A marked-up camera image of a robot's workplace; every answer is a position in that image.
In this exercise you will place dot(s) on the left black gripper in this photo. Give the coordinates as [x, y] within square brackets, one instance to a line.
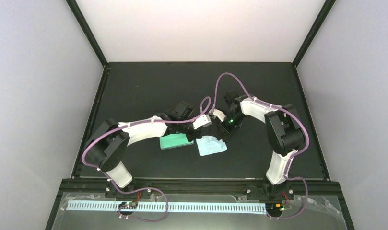
[196, 136]

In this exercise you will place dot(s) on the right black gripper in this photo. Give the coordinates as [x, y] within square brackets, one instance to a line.
[221, 131]

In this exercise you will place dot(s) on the blue-grey glasses case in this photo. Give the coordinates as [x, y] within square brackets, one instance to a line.
[174, 141]

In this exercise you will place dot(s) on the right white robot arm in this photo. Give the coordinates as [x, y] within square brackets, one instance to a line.
[287, 136]

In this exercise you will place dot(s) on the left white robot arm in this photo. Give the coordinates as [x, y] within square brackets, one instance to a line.
[106, 147]

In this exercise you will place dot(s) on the right small circuit board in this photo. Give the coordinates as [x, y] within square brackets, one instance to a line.
[276, 207]

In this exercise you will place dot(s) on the small circuit board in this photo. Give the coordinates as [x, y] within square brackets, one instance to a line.
[276, 207]
[128, 205]

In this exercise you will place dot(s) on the left small circuit board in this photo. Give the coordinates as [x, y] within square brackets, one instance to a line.
[128, 205]

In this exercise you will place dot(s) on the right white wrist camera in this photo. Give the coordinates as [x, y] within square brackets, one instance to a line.
[217, 114]

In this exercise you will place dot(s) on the white slotted cable duct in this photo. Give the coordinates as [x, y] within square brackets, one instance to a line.
[178, 207]

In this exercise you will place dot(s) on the black front frame rail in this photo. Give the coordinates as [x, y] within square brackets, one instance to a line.
[194, 186]

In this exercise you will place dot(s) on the right black frame post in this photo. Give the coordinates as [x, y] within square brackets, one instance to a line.
[318, 22]

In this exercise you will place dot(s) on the black frame post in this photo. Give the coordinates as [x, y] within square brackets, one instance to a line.
[82, 22]
[318, 22]

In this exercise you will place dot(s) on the left black frame post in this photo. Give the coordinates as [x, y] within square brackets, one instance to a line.
[82, 22]

